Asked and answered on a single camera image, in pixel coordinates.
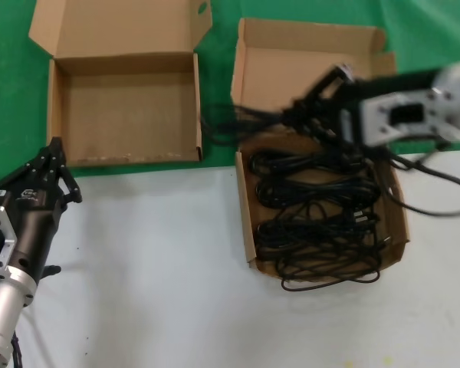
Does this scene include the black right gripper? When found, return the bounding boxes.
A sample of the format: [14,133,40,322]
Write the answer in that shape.
[284,64,442,143]

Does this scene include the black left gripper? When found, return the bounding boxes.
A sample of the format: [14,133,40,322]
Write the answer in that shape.
[0,136,84,285]

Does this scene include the open cardboard box torn edge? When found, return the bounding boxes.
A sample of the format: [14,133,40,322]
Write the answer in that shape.
[229,17,412,276]

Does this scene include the open cardboard box clean flaps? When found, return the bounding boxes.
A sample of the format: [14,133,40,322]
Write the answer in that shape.
[28,0,214,168]

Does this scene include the green table cloth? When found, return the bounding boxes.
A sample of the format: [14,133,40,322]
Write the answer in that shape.
[0,0,460,181]

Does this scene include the black power cord bundle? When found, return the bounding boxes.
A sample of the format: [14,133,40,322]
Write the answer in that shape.
[250,150,373,182]
[254,176,383,211]

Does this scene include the black cable connector stub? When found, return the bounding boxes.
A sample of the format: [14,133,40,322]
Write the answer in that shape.
[41,264,61,281]

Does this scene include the tangled black power cord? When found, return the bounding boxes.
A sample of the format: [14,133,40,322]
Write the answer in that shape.
[255,210,390,271]

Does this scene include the black left wrist cable chain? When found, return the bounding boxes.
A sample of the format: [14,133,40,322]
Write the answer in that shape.
[7,330,25,368]

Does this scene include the loose black power cord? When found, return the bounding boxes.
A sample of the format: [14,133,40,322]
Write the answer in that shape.
[279,264,383,293]

